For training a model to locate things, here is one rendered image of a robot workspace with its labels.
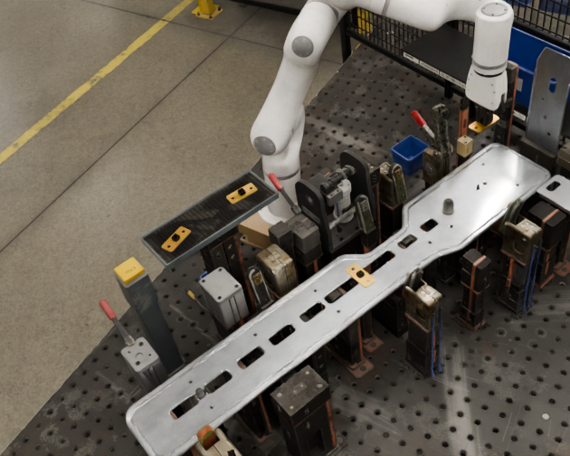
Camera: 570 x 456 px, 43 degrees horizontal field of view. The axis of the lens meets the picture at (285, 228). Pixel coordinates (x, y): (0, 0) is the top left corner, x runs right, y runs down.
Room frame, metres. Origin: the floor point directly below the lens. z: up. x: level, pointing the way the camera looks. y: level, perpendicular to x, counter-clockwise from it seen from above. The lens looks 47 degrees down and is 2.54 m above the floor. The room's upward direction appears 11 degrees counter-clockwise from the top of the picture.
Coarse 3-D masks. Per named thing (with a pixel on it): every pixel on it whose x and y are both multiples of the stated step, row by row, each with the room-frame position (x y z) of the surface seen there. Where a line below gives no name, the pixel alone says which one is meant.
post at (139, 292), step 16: (144, 272) 1.25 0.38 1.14; (128, 288) 1.22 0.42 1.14; (144, 288) 1.24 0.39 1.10; (144, 304) 1.23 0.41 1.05; (144, 320) 1.22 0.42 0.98; (160, 320) 1.24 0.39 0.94; (160, 336) 1.23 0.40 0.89; (160, 352) 1.22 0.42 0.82; (176, 352) 1.25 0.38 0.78; (176, 368) 1.24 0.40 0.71
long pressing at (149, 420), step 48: (432, 192) 1.48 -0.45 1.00; (480, 192) 1.45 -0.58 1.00; (528, 192) 1.41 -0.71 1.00; (432, 240) 1.30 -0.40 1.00; (336, 288) 1.20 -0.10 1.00; (384, 288) 1.17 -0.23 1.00; (240, 336) 1.10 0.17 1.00; (336, 336) 1.05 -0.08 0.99; (192, 384) 0.99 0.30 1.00; (240, 384) 0.96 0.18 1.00; (144, 432) 0.88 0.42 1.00; (192, 432) 0.85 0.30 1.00
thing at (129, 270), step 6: (132, 258) 1.29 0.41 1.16; (120, 264) 1.28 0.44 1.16; (126, 264) 1.28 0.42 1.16; (132, 264) 1.27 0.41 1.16; (138, 264) 1.27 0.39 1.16; (114, 270) 1.27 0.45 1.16; (120, 270) 1.26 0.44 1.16; (126, 270) 1.26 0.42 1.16; (132, 270) 1.25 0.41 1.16; (138, 270) 1.25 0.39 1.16; (144, 270) 1.25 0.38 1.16; (120, 276) 1.24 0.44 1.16; (126, 276) 1.24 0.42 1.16; (132, 276) 1.23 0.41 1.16; (126, 282) 1.22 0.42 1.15
